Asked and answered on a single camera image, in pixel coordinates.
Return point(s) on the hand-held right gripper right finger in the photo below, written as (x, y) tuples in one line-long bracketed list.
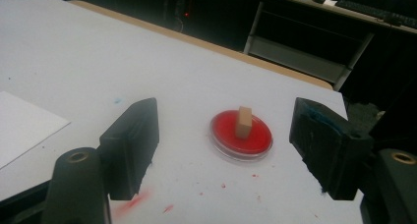
[(327, 152)]

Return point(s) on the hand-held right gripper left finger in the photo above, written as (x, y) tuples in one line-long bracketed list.
[(129, 145)]

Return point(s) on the round red ink pad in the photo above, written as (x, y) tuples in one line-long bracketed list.
[(255, 140)]

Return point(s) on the wooden stamp block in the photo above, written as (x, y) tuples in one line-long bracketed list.
[(243, 122)]

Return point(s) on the white paper sheet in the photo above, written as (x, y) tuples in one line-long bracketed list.
[(23, 125)]

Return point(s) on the wooden desk with dark underside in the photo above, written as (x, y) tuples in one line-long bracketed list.
[(347, 11)]

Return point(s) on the black keyboard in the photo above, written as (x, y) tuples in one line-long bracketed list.
[(377, 12)]

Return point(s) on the grey metal shelf frame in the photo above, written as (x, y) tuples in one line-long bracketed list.
[(295, 57)]

